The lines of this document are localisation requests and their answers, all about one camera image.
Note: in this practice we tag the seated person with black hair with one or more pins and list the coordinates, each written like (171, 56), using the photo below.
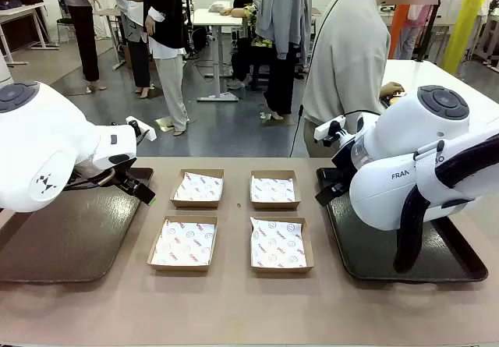
(241, 62)

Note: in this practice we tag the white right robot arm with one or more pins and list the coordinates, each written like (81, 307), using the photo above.
(409, 136)

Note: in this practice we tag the person's right hand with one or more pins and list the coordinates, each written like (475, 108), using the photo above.
(393, 89)

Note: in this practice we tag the white desk with dark caps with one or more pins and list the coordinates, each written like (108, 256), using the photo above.
(19, 11)

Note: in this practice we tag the mannequin with black jacket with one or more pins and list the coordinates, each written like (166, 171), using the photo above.
(171, 82)

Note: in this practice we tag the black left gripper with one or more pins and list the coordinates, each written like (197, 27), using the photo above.
(124, 173)

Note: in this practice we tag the mannequin with blue jacket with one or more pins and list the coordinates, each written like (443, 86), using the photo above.
(87, 43)

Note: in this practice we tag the dark brown plastic tray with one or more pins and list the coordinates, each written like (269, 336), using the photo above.
(78, 238)

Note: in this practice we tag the black stand pole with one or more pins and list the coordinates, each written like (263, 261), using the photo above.
(430, 31)

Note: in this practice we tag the white bundle on desk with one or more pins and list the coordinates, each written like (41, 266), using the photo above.
(218, 7)

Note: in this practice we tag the mannequin with grey cardigan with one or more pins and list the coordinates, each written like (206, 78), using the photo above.
(280, 19)

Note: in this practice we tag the brown cardboard food box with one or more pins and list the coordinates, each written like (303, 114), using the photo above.
(179, 267)
(195, 204)
(274, 205)
(282, 270)

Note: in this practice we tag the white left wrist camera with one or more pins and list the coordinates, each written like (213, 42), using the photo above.
(150, 134)

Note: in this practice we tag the yellow hanging cloth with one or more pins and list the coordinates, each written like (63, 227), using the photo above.
(468, 19)

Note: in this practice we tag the white standing desk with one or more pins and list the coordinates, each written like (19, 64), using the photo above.
(206, 17)

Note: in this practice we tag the black tripod stand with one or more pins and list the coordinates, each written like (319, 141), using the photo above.
(189, 11)

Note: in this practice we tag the mannequin with white shirt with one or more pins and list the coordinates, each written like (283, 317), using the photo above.
(138, 62)

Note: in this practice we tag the orange hanging cloth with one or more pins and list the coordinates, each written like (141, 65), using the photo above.
(397, 31)

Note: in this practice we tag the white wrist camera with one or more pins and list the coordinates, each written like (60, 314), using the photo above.
(321, 132)
(150, 134)

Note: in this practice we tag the person in beige sweater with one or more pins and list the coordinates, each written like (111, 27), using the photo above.
(343, 50)

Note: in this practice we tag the pink hanging clothing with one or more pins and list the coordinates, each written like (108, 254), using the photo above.
(415, 23)

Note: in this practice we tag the gold mannequin base plate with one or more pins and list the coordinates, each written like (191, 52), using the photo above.
(165, 124)

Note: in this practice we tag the white side table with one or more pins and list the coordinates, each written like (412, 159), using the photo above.
(429, 78)

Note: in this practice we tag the black plastic tray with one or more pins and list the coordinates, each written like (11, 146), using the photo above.
(370, 253)

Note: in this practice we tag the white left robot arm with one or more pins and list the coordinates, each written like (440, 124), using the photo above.
(39, 148)

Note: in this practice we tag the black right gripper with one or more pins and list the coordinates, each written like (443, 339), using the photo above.
(344, 161)

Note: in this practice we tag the small light wood desk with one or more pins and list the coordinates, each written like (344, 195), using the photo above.
(107, 11)

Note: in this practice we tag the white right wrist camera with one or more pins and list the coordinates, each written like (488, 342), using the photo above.
(321, 132)

